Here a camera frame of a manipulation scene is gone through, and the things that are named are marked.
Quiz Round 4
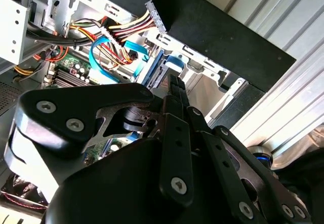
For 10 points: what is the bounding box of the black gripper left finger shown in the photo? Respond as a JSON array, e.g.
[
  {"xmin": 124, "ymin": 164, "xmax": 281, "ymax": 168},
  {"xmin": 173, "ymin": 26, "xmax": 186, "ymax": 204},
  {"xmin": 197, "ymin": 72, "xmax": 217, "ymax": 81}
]
[{"xmin": 14, "ymin": 73, "xmax": 195, "ymax": 208}]

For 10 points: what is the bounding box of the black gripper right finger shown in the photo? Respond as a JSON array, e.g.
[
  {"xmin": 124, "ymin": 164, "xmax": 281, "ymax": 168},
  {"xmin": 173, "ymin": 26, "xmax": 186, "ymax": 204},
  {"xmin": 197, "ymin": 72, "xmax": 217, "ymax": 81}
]
[{"xmin": 177, "ymin": 76, "xmax": 314, "ymax": 224}]

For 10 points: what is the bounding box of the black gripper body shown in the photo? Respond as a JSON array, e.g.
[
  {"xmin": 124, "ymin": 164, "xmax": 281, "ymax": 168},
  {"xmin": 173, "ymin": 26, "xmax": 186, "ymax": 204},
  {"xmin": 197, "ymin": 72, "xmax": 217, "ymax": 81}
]
[{"xmin": 45, "ymin": 137, "xmax": 240, "ymax": 224}]

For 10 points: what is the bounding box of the light blue data wire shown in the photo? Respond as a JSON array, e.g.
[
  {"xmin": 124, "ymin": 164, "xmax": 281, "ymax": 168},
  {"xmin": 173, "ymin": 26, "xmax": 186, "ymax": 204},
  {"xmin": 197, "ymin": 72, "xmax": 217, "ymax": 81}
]
[{"xmin": 88, "ymin": 36, "xmax": 150, "ymax": 84}]

